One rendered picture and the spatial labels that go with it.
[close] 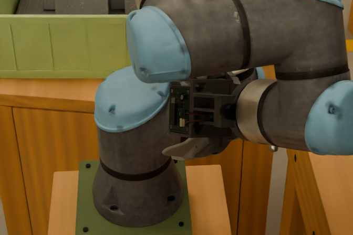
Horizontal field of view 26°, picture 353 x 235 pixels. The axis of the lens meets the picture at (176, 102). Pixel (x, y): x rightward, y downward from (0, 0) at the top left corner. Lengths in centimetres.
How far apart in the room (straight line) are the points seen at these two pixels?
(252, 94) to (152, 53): 17
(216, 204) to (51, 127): 57
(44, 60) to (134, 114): 71
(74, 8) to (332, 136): 124
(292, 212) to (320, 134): 91
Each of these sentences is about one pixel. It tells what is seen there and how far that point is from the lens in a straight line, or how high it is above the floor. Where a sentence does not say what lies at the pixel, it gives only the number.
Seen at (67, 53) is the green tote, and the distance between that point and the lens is 178.
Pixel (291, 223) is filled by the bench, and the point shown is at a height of 63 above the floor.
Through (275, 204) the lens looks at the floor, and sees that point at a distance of 262.
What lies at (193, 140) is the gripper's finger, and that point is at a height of 120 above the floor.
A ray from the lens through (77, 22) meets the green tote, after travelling 172.
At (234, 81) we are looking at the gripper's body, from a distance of 95.
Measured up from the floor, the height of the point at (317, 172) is 90.
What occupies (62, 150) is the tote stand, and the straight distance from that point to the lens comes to 186.
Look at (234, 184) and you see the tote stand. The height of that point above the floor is 57.
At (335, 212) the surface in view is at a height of 90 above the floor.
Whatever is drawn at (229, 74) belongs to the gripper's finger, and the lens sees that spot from 96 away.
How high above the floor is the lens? 183
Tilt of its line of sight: 37 degrees down
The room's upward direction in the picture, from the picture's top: straight up
